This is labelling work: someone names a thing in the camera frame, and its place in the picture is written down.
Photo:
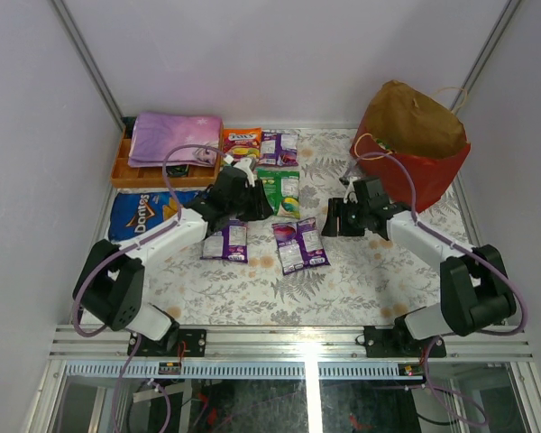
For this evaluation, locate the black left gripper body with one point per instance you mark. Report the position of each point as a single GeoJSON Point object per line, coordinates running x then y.
{"type": "Point", "coordinates": [253, 201]}

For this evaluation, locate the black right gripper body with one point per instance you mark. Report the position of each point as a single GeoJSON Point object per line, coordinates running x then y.
{"type": "Point", "coordinates": [353, 222]}

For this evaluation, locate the purple candy bag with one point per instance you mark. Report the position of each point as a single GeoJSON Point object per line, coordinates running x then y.
{"type": "Point", "coordinates": [229, 244]}
{"type": "Point", "coordinates": [299, 245]}
{"type": "Point", "coordinates": [279, 149]}

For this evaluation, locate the orange lemon candy bag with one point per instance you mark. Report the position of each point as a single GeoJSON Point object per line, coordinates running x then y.
{"type": "Point", "coordinates": [242, 143]}

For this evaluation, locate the red paper bag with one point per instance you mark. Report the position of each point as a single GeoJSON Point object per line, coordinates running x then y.
{"type": "Point", "coordinates": [429, 143]}

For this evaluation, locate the blue chips snack bag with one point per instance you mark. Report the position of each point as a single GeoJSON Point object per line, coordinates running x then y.
{"type": "Point", "coordinates": [134, 214]}

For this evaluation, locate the yellow green candy bag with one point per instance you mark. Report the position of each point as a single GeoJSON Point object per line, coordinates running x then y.
{"type": "Point", "coordinates": [384, 146]}

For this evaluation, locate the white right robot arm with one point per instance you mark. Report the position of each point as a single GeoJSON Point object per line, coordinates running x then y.
{"type": "Point", "coordinates": [473, 291]}

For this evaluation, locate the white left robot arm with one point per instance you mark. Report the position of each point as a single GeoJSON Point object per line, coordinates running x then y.
{"type": "Point", "coordinates": [111, 283]}

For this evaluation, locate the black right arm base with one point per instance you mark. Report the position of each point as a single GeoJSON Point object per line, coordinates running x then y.
{"type": "Point", "coordinates": [396, 342]}

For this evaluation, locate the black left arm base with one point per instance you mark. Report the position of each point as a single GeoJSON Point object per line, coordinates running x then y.
{"type": "Point", "coordinates": [185, 340]}

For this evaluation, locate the floral table mat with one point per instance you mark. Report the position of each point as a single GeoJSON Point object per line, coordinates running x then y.
{"type": "Point", "coordinates": [368, 282]}

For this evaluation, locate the purple princess cloth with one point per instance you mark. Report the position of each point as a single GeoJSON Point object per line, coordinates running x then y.
{"type": "Point", "coordinates": [155, 135]}

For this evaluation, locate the orange wooden tray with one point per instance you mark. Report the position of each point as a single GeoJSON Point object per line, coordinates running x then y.
{"type": "Point", "coordinates": [123, 176]}

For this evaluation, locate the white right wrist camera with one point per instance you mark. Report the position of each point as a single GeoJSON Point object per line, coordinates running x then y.
{"type": "Point", "coordinates": [348, 183]}

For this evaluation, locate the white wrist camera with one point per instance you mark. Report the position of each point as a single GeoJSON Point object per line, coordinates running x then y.
{"type": "Point", "coordinates": [246, 164]}
{"type": "Point", "coordinates": [348, 183]}

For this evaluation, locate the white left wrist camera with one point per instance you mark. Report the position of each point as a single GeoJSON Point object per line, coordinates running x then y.
{"type": "Point", "coordinates": [246, 164]}

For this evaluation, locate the aluminium front rail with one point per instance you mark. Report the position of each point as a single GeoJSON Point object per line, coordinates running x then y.
{"type": "Point", "coordinates": [259, 343]}

